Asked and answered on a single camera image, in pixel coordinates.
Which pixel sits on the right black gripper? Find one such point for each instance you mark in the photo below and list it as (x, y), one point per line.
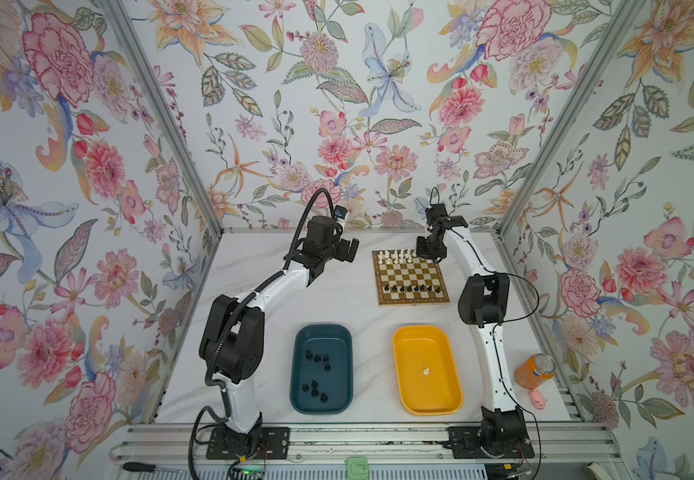
(421, 251)

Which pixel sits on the green clip on rail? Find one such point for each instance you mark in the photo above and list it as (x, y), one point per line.
(357, 468)

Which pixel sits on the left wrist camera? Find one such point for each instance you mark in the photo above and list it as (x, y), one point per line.
(340, 215)

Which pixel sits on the orange drink can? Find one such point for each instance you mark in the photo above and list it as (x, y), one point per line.
(536, 370)

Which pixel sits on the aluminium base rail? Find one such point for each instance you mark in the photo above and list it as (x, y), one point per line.
(389, 443)

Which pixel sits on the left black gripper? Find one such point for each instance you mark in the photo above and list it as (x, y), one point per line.
(342, 254)

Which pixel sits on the black screwdriver handle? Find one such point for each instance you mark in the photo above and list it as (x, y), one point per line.
(139, 467)

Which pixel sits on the dark teal plastic tray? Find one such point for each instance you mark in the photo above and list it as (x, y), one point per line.
(322, 381)

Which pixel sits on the pink pig toy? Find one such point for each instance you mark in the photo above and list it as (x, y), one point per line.
(537, 399)

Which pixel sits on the yellow plastic tray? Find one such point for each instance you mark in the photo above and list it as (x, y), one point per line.
(428, 381)

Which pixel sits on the wooden chess board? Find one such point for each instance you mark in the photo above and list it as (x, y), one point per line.
(403, 278)

